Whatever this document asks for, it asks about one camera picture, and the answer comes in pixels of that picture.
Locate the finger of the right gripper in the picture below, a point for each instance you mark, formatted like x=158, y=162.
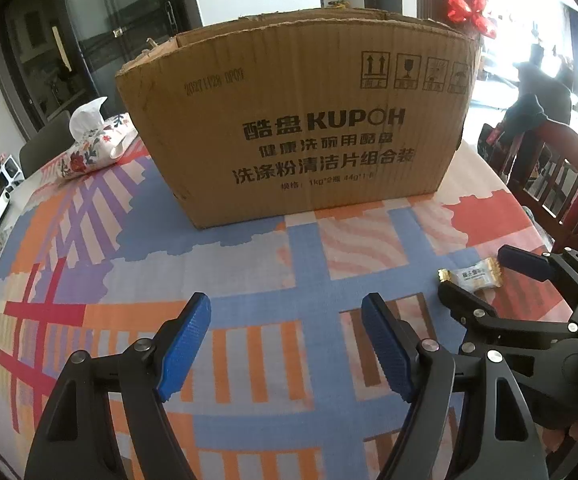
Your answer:
x=560, y=269
x=482, y=321

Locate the white gold candy bar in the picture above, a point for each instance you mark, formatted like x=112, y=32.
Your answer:
x=482, y=275

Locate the red wooden chair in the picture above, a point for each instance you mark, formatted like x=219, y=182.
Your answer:
x=540, y=167

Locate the dark chair by window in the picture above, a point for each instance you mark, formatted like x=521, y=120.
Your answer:
x=552, y=95

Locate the colourful patterned tablecloth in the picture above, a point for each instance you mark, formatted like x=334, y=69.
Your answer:
x=285, y=385

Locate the red bow decoration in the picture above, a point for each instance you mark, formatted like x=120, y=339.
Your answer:
x=471, y=11

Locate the brown cardboard box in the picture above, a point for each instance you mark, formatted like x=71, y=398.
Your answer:
x=296, y=111

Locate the floral tissue pack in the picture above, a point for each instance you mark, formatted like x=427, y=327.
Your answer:
x=98, y=142

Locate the black glass door cabinet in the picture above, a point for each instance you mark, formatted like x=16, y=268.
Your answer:
x=56, y=55

